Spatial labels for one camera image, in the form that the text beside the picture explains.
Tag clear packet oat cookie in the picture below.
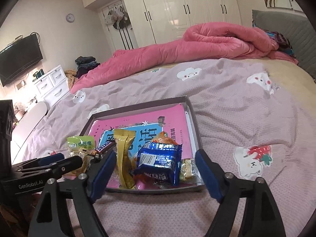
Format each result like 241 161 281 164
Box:
64 150 94 179

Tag green milk cheese snack packet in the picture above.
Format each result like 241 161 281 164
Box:
66 135 95 158

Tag Snickers chocolate bar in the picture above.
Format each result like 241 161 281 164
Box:
90 141 116 160

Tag yellow Alpenliebe candy packet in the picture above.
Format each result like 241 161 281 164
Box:
114 129 136 189

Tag blue foil biscuit packet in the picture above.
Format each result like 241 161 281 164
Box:
133 141 183 187

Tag clear packet yellow cake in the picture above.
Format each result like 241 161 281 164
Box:
179 158 198 182

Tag orange rice cracker packet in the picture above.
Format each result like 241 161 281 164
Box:
133 131 179 183

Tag white drawer cabinet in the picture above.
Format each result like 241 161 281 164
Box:
33 65 69 109

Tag mauve patterned bed sheet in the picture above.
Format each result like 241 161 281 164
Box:
20 58 315 236

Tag pink children's book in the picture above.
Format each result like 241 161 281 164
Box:
88 103 194 189

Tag tan knitted blanket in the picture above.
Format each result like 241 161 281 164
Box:
64 70 78 90

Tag dark folded clothes pile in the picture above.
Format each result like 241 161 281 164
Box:
75 56 99 79

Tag dark shallow cardboard box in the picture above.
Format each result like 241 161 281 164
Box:
79 95 206 194

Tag striped dark garment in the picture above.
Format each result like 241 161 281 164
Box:
265 31 295 58

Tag hanging bags on door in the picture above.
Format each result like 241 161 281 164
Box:
105 5 131 30

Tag pink quilted duvet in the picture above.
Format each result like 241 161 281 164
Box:
70 22 298 94

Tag grey padded headboard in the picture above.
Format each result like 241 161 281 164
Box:
252 10 315 79

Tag white glossy wardrobe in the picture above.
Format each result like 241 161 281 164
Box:
83 0 242 50

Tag black wall television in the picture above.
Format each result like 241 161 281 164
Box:
0 32 43 87

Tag round wall clock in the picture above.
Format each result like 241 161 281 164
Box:
65 13 74 23

